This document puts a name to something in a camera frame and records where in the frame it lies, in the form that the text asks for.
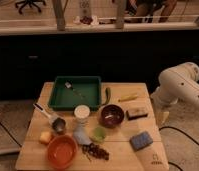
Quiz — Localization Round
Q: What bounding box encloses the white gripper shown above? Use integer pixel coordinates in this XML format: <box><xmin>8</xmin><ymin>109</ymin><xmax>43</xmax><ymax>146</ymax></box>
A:
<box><xmin>154</xmin><ymin>104</ymin><xmax>170</xmax><ymax>127</ymax></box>

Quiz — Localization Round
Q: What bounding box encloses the green plastic tray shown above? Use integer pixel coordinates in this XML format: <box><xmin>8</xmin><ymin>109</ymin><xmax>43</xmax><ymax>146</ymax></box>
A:
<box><xmin>48</xmin><ymin>76</ymin><xmax>101</xmax><ymax>111</ymax></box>

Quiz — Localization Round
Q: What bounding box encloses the office chair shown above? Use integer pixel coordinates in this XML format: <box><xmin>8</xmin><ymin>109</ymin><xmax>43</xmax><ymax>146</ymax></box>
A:
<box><xmin>15</xmin><ymin>0</ymin><xmax>46</xmax><ymax>15</ymax></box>

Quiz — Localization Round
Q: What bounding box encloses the fork in tray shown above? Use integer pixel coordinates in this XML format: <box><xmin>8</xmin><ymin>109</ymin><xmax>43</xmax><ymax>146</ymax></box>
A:
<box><xmin>65</xmin><ymin>82</ymin><xmax>84</xmax><ymax>99</ymax></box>

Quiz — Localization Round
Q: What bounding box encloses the seated person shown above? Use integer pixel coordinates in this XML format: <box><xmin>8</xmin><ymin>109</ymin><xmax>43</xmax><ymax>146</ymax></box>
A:
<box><xmin>126</xmin><ymin>0</ymin><xmax>177</xmax><ymax>23</ymax></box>

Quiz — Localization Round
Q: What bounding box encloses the yellow banana toy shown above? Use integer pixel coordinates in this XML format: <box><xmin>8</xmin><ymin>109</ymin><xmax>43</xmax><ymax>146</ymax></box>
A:
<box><xmin>118</xmin><ymin>94</ymin><xmax>138</xmax><ymax>102</ymax></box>

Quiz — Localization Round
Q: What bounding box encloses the green plastic cup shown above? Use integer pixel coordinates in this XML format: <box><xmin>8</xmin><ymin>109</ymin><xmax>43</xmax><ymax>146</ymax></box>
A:
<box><xmin>92</xmin><ymin>127</ymin><xmax>106</xmax><ymax>143</ymax></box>

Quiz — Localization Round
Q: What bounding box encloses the wooden board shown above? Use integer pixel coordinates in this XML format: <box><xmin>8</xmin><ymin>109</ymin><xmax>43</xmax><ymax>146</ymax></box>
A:
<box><xmin>15</xmin><ymin>83</ymin><xmax>169</xmax><ymax>171</ymax></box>

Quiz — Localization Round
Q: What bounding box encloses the black cable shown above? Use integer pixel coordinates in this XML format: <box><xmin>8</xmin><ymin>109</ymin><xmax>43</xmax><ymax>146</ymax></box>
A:
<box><xmin>158</xmin><ymin>125</ymin><xmax>199</xmax><ymax>171</ymax></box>

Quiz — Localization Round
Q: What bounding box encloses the black and tan eraser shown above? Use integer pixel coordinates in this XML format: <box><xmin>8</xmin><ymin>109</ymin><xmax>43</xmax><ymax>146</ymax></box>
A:
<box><xmin>126</xmin><ymin>108</ymin><xmax>148</xmax><ymax>120</ymax></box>

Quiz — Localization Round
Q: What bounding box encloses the green cucumber toy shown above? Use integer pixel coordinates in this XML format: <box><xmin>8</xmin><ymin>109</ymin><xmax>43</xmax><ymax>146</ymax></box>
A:
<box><xmin>105</xmin><ymin>87</ymin><xmax>111</xmax><ymax>104</ymax></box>

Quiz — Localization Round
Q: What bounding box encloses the yellow round toy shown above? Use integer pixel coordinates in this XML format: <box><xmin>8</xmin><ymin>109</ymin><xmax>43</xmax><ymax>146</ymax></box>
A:
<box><xmin>39</xmin><ymin>131</ymin><xmax>53</xmax><ymax>144</ymax></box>

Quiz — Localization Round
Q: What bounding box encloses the metal measuring cup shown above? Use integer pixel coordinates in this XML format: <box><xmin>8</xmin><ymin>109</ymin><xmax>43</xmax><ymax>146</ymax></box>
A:
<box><xmin>34</xmin><ymin>103</ymin><xmax>66</xmax><ymax>134</ymax></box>

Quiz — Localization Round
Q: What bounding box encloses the white plastic cup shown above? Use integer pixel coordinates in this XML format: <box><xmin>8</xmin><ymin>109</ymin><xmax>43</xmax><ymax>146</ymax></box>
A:
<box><xmin>74</xmin><ymin>105</ymin><xmax>90</xmax><ymax>122</ymax></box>

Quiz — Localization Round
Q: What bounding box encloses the grey blue cloth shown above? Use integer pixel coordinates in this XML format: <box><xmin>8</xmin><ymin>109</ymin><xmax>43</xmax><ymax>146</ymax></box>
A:
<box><xmin>73</xmin><ymin>123</ymin><xmax>92</xmax><ymax>145</ymax></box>

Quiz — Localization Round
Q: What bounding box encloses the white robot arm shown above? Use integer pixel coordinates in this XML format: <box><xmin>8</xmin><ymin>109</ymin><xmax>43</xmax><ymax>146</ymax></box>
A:
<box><xmin>150</xmin><ymin>62</ymin><xmax>199</xmax><ymax>126</ymax></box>

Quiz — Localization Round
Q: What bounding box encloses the dark purple bowl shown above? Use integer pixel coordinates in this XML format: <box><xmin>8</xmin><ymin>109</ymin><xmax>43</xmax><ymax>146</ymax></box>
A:
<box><xmin>99</xmin><ymin>104</ymin><xmax>124</xmax><ymax>128</ymax></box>

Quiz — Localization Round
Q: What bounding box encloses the orange bowl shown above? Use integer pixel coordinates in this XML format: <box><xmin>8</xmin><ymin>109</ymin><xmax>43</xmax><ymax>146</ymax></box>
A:
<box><xmin>46</xmin><ymin>135</ymin><xmax>78</xmax><ymax>171</ymax></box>

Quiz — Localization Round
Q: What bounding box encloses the blue sponge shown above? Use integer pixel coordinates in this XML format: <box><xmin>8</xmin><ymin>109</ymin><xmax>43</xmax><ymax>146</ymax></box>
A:
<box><xmin>129</xmin><ymin>131</ymin><xmax>153</xmax><ymax>151</ymax></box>

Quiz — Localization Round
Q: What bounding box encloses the purple grapes toy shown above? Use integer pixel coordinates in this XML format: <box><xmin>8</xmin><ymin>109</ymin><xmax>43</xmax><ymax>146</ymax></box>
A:
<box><xmin>82</xmin><ymin>143</ymin><xmax>109</xmax><ymax>160</ymax></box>

